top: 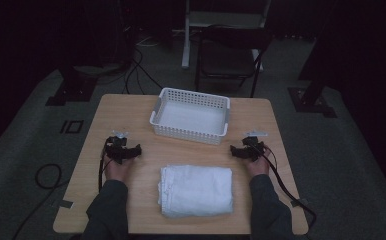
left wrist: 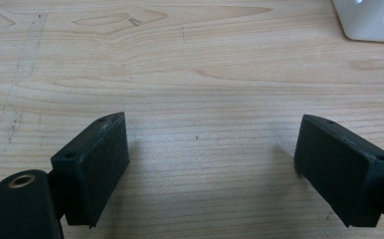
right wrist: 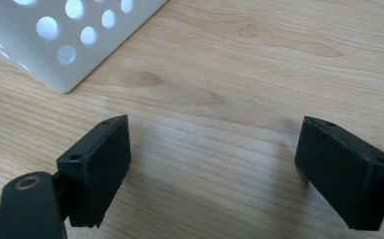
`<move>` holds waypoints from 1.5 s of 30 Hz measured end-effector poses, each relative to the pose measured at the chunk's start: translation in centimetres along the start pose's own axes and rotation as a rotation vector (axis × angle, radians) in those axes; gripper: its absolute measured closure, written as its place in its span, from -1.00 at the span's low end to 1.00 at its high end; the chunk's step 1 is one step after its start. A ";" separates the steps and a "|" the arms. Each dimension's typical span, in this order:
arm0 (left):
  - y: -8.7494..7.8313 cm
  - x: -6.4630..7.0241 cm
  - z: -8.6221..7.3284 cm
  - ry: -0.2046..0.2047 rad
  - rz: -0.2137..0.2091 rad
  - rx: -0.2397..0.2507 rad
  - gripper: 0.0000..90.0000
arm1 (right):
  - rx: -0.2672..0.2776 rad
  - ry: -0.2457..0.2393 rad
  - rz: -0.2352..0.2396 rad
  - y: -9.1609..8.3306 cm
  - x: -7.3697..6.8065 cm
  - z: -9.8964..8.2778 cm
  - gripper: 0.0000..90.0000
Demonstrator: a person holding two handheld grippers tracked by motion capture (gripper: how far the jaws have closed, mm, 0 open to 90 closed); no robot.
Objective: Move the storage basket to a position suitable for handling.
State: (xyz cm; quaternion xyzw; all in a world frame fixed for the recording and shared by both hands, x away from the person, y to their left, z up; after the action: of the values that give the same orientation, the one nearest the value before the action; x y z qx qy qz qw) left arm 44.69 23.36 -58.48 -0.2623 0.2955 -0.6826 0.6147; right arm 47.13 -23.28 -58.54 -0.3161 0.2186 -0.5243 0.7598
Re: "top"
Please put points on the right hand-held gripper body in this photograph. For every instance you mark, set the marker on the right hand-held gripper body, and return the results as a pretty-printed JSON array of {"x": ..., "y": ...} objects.
[{"x": 255, "y": 146}]

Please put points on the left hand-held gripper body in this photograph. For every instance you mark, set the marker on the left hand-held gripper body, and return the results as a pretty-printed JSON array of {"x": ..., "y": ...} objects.
[{"x": 118, "y": 148}]

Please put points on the white plastic basket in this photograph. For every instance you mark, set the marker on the white plastic basket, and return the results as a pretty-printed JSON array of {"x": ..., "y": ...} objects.
[{"x": 194, "y": 116}]

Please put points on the white cloth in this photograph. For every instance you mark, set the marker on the white cloth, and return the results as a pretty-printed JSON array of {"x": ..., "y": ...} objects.
[{"x": 196, "y": 191}]

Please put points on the person's right hand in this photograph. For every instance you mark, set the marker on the person's right hand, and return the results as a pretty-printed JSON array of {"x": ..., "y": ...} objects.
[{"x": 258, "y": 167}]

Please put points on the person's left hand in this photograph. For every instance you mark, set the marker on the person's left hand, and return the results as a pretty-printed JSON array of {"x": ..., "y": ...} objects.
[{"x": 118, "y": 171}]

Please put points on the black stand base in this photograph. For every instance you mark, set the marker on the black stand base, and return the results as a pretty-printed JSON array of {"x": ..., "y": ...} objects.
[
  {"x": 72, "y": 90},
  {"x": 311, "y": 103}
]

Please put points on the grey tape strip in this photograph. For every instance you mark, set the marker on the grey tape strip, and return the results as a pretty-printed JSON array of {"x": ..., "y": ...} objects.
[
  {"x": 66, "y": 204},
  {"x": 301, "y": 202}
]

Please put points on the black folding chair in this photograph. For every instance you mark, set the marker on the black folding chair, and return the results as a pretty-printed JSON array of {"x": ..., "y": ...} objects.
[{"x": 227, "y": 56}]

